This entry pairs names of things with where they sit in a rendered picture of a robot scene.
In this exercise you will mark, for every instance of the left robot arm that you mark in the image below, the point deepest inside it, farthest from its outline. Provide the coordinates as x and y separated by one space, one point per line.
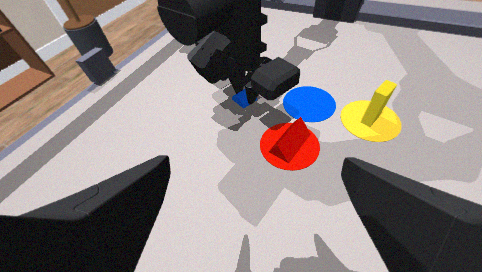
188 21

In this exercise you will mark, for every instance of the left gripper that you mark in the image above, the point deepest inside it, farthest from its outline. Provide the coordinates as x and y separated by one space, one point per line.
268 78

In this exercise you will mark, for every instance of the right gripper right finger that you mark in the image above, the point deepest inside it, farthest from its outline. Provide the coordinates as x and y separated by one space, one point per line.
414 227

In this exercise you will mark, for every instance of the yellow circle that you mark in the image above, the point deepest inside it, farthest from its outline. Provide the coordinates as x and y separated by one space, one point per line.
385 128

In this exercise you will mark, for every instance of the red circle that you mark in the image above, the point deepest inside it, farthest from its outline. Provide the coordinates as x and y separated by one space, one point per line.
305 157

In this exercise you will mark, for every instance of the blue circle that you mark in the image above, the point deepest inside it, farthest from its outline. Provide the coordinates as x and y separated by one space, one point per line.
311 103

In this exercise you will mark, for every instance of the blue half-round block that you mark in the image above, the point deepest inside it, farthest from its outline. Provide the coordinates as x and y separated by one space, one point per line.
241 99

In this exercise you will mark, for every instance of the yellow block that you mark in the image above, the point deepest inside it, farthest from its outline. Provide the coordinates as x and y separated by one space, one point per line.
378 102

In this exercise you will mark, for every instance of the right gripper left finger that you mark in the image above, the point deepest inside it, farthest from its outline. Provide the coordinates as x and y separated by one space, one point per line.
103 228

